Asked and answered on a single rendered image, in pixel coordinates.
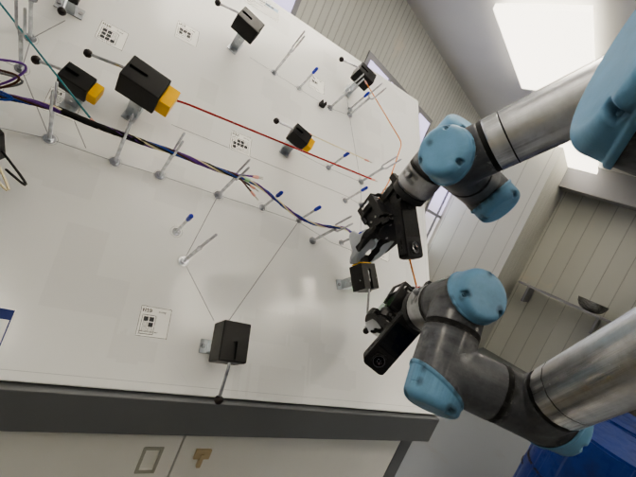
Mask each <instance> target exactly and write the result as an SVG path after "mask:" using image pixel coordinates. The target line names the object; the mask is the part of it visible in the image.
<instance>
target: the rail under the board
mask: <svg viewBox="0 0 636 477"><path fill-rule="evenodd" d="M438 422H439V418H438V417H437V416H436V415H424V414H412V413H401V412H388V411H376V410H364V409H352V408H340V407H328V406H316V405H304V404H291V403H280V402H268V401H255V400H244V399H231V398H224V399H223V402H222V404H220V405H217V404H215V402H214V397H196V396H184V395H173V394H160V393H148V392H135V391H124V390H112V389H99V388H88V387H76V386H63V385H52V384H40V383H27V382H16V381H3V380H0V431H2V432H41V433H117V434H156V435H194V436H233V437H271V438H309V439H348V440H387V441H425V442H428V441H429V440H430V438H431V436H432V434H433V431H434V429H435V427H436V426H437V424H438Z"/></svg>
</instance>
